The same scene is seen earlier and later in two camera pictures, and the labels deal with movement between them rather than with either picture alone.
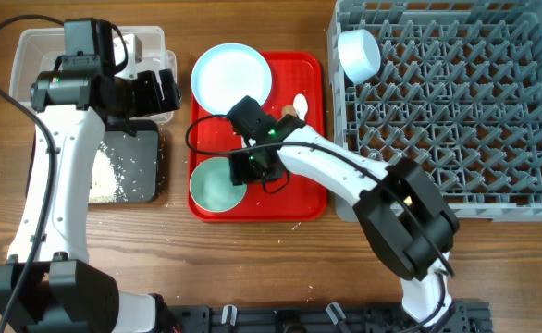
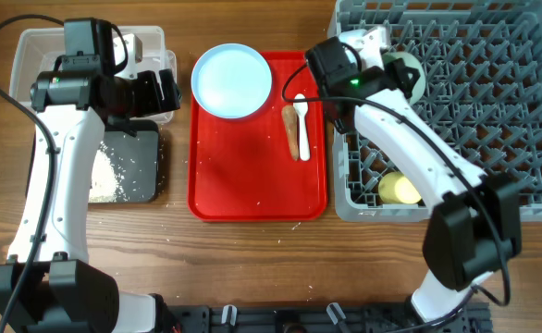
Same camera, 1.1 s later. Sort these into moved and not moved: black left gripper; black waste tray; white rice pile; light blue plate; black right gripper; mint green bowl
Moved: mint green bowl; black right gripper
Not moved: black waste tray; black left gripper; light blue plate; white rice pile
